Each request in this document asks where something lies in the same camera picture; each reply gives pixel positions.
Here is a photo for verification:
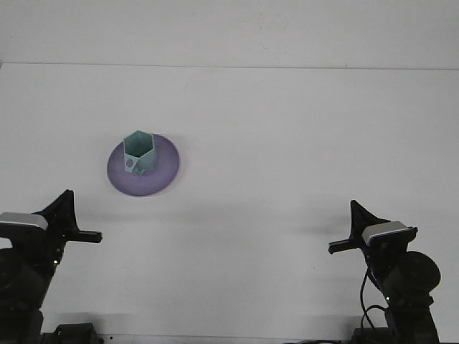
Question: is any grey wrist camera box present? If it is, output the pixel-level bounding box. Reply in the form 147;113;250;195
0;211;49;232
361;220;414;246

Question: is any pale blue hexagonal cup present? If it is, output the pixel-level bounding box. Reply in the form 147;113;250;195
122;130;158;177

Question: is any pale purple round plate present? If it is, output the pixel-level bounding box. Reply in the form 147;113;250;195
106;133;181;198

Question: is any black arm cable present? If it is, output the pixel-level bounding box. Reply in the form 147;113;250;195
359;271;389;329

